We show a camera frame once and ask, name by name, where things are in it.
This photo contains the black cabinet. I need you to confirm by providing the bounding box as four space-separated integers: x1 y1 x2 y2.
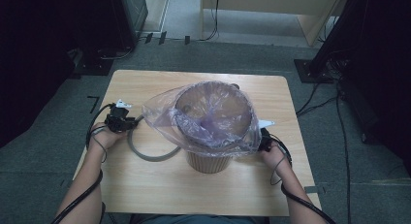
108 0 149 50

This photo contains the transparent brown ribbed trash bin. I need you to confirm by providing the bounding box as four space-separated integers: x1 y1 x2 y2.
174 80 255 175

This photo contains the black angled floor tape mark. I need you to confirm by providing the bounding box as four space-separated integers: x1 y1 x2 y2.
86 95 101 114

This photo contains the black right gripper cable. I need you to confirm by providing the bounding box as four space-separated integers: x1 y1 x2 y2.
269 133 337 224

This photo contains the grey bin rim ring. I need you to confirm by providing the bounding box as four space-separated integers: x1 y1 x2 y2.
127 113 182 163

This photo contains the beige wooden desk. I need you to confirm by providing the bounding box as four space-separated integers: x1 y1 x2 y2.
199 0 345 48

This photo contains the long black floor cable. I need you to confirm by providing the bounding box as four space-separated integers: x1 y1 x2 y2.
334 87 353 224

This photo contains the thin grey wrist cord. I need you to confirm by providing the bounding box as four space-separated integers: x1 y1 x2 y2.
269 152 289 186
89 128 109 164

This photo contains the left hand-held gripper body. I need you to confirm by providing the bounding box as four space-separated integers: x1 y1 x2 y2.
104 99 137 134

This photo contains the black floor base plate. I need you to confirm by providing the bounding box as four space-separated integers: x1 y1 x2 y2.
74 55 114 77

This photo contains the person's right hand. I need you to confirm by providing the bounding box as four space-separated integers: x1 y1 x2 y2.
260 143 292 172

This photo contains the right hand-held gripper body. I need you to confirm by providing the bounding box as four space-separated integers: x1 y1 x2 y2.
258 119 279 153

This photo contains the black hanging cable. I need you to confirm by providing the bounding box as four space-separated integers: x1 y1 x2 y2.
200 0 221 43

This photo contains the black metal stand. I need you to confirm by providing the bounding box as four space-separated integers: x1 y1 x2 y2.
294 0 360 84

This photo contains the person's left hand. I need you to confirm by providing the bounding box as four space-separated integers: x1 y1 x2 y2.
90 121 129 150

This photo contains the purple plastic trash bag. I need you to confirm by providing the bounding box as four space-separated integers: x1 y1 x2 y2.
141 80 262 158

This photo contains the blue-grey shirt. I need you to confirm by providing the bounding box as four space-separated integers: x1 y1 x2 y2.
130 213 270 224

